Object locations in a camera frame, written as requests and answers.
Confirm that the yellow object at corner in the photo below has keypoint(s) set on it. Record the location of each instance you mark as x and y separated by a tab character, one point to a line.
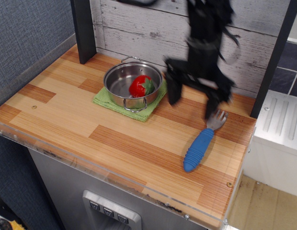
10	225

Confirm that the red toy strawberry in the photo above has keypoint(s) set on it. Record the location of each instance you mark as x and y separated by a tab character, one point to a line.
141	86

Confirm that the dark grey right post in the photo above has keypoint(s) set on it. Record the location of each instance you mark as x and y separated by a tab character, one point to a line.
286	27

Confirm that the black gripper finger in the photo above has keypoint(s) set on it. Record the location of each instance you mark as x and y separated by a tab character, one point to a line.
215	97
174	86

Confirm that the stainless steel pot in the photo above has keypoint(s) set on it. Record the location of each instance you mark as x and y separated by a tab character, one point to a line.
118	79

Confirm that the blue handled metal fork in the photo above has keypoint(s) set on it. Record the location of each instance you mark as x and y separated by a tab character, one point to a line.
197	150

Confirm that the grey dispenser button panel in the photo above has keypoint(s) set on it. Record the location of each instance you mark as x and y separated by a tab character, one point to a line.
105	214

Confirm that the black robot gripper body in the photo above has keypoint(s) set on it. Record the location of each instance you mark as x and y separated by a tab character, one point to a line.
200	69

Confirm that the dark grey post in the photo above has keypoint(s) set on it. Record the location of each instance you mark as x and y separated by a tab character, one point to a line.
286	27
82	18

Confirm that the white toy sink unit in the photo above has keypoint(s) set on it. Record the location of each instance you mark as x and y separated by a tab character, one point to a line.
272	153

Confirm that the clear acrylic edge guard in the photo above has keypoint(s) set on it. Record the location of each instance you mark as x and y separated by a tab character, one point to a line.
207	221

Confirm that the silver toy fridge cabinet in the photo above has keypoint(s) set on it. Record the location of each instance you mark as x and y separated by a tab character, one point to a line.
65	185

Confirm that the dark grey left post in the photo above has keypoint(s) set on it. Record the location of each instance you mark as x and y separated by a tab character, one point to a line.
82	18

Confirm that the green folded cloth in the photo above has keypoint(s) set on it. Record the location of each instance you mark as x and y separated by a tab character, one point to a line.
102	98

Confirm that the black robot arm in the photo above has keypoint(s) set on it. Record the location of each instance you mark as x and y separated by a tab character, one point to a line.
208	20

